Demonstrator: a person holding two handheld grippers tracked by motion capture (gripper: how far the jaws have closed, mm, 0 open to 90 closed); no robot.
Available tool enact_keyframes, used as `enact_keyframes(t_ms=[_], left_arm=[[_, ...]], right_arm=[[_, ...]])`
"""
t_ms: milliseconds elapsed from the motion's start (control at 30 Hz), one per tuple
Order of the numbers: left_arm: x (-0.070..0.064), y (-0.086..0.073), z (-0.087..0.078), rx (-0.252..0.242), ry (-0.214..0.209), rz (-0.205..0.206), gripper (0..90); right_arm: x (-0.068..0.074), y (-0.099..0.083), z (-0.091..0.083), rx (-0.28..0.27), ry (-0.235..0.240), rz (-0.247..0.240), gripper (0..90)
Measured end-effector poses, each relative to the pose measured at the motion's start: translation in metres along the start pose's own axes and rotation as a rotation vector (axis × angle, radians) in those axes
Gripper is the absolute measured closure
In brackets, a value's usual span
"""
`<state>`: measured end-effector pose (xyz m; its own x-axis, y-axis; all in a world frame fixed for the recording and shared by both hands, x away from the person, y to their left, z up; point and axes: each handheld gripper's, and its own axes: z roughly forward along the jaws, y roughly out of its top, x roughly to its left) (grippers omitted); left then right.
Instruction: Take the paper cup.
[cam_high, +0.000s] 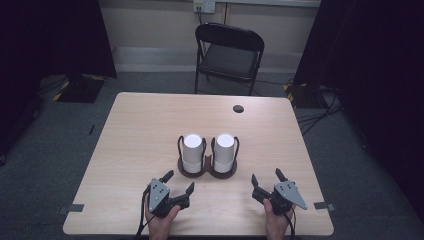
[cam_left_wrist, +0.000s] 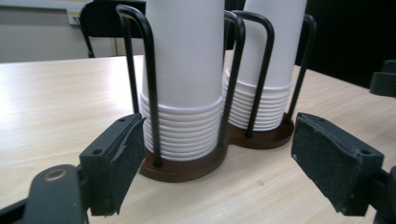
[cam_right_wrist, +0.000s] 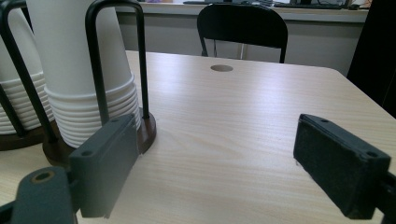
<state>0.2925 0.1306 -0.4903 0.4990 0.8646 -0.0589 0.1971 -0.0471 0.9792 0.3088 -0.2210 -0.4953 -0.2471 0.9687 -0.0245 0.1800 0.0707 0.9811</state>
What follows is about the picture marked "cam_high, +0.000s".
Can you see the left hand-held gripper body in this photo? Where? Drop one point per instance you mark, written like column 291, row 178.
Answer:
column 158, row 195

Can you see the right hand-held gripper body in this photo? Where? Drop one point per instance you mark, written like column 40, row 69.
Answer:
column 286, row 195

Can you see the dark brown cup holder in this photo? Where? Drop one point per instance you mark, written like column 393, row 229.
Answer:
column 207, row 169

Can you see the stack of white paper cups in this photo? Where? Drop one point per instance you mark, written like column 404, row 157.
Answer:
column 193, row 150

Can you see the person's left hand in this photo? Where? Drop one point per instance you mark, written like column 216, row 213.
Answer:
column 162, row 224

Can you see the person's right hand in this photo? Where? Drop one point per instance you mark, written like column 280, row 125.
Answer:
column 275, row 223

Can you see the grey tape strip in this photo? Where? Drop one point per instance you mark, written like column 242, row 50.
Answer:
column 71, row 208
column 324, row 206

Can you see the right white cup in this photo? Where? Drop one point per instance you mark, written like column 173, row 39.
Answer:
column 224, row 150

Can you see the dark round table grommet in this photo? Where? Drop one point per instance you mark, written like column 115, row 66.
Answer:
column 238, row 108

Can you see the black stand base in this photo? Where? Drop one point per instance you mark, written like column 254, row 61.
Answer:
column 80, row 89
column 301, row 96

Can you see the small black floor object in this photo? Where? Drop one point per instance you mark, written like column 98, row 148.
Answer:
column 91, row 129

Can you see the black folding chair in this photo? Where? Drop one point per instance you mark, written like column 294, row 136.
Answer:
column 230, row 60

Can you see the dark curtain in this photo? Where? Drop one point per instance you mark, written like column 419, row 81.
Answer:
column 376, row 66
column 50, row 40

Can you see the white wall socket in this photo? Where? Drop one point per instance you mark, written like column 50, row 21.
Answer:
column 204, row 6

